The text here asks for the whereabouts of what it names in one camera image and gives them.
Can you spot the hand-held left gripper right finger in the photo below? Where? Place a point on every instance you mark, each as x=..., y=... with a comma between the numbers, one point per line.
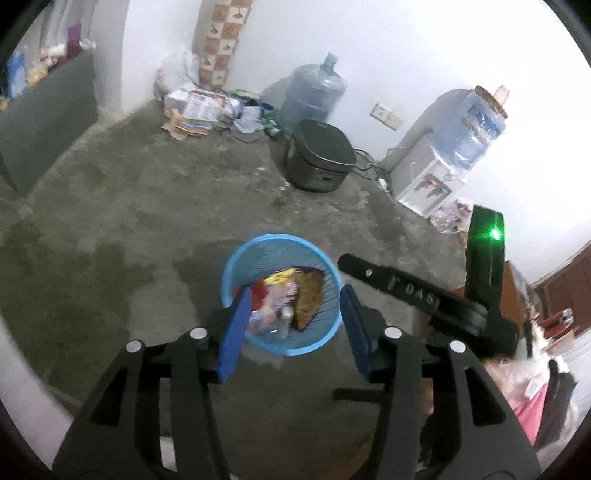
x=358, y=332

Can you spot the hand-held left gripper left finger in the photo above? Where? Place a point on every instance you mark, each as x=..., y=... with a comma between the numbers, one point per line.
x=235, y=337

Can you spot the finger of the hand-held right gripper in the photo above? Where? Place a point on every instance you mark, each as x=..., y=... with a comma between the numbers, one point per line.
x=392, y=281
x=355, y=394

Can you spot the clear plastic bottle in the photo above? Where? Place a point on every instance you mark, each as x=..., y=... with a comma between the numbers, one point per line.
x=285, y=323

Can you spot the red orange wrapper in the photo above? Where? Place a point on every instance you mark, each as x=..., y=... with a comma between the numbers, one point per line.
x=259, y=288

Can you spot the purple snack bag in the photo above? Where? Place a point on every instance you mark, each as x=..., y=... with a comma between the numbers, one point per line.
x=277, y=300

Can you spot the yellow purple snack wrapper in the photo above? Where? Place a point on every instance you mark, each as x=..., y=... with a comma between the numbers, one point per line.
x=309, y=300

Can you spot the blue plastic wastebasket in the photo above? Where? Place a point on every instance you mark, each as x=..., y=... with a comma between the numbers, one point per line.
x=277, y=251

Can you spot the pile of small packets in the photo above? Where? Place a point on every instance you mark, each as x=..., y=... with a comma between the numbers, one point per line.
x=450, y=219

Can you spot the wooden furniture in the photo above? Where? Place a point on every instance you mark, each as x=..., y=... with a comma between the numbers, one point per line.
x=563, y=295

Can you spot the white power strip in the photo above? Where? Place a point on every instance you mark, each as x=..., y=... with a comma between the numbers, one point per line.
x=383, y=183

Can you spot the water jug on dispenser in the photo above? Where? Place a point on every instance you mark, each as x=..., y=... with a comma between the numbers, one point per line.
x=471, y=129

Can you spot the dark rice cooker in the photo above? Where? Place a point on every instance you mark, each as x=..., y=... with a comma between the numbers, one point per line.
x=321, y=157

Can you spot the black fabric object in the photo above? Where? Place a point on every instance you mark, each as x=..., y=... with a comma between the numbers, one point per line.
x=556, y=401

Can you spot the pink garment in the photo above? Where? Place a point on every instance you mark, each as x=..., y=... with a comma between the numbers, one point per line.
x=531, y=413

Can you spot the green bottles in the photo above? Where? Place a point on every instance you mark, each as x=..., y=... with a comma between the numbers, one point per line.
x=271, y=127

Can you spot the large blue water jug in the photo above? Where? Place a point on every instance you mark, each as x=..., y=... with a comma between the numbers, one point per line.
x=311, y=92

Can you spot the pile of printed leaflets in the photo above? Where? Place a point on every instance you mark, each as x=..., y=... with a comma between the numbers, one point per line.
x=196, y=110

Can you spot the white plastic shopping bag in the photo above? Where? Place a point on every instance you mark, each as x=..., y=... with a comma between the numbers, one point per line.
x=175, y=76

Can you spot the grey cabinet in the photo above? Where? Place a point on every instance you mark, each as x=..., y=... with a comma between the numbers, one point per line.
x=41, y=124

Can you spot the yellow snack packets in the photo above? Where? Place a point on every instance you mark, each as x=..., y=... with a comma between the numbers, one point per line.
x=37, y=74

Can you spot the magenta box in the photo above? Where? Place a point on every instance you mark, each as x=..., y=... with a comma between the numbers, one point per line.
x=74, y=41

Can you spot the blue detergent bottle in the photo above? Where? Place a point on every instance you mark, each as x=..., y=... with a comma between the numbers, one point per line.
x=16, y=74

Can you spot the wall socket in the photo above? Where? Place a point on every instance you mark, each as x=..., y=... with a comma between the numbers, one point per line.
x=385, y=116

